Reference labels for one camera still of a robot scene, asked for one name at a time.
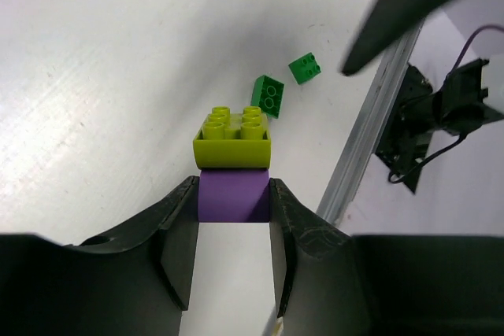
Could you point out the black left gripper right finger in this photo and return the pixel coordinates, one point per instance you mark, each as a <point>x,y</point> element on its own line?
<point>329,283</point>

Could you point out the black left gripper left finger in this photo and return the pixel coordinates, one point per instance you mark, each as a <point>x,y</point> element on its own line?
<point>133,279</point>

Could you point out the purple lego brick top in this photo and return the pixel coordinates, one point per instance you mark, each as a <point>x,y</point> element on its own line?
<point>233,196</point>

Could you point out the lime lego brick top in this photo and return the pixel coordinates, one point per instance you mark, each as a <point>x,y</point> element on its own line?
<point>229,140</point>

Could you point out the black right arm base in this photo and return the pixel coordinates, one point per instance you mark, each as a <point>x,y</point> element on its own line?
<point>403,146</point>

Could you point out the green small lego right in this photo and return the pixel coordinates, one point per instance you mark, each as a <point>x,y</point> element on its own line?
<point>304,68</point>

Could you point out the green lego brick lower right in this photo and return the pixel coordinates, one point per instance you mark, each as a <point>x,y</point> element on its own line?
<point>268,95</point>

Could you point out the aluminium table frame rail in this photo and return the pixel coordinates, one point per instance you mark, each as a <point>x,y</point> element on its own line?
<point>368,128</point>

